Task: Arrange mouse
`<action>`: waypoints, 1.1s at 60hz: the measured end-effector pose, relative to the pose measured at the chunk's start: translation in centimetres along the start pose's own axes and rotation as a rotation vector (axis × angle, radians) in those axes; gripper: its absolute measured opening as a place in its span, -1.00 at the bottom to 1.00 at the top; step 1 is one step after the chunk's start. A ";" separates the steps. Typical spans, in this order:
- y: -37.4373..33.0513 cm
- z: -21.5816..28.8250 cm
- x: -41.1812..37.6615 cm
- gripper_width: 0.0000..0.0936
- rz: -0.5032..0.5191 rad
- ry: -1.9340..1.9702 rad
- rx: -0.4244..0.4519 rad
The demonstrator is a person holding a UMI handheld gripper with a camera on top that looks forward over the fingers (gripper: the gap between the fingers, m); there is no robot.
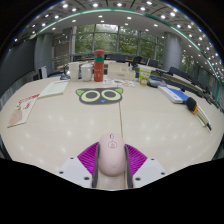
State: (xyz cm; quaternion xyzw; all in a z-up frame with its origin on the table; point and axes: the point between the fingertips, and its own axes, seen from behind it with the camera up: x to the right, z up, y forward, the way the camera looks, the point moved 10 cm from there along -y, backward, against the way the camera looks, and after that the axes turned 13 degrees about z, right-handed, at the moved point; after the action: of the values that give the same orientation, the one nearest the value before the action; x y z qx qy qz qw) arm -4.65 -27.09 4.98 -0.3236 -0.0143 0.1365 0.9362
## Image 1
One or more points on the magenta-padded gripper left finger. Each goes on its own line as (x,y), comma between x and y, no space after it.
(74,168)

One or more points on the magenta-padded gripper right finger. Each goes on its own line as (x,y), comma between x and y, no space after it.
(150,170)

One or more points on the pink computer mouse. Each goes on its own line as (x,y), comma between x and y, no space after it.
(112,155)

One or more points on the cat-face mouse pad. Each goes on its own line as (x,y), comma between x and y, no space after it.
(99,96)

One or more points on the red and white booklet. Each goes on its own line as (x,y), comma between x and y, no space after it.
(23,110)

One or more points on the black microphone with yellow band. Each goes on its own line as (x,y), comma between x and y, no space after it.
(192,105)

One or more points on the blue and white book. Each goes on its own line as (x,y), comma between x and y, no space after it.
(173,94)

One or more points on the white leaflet with red header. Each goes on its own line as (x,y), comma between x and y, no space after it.
(54,88)

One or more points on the dark flat pouch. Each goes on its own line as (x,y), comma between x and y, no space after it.
(156,82)

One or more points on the colourful sticker sheet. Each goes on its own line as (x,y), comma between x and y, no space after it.
(120,83)

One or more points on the curved conference desk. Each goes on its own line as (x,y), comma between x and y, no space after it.
(180,81)

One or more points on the green printed cup with straw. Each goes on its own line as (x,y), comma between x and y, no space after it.
(144,76)

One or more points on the white lidded mug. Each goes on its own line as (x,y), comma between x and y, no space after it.
(86,72)

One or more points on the white cardboard box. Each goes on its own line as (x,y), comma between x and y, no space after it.
(120,71)

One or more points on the red drink bottle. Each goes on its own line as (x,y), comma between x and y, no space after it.
(99,66)

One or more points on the dark office chairs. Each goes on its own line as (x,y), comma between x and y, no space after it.
(153,63)

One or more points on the ceiling lights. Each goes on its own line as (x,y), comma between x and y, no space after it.
(116,13)

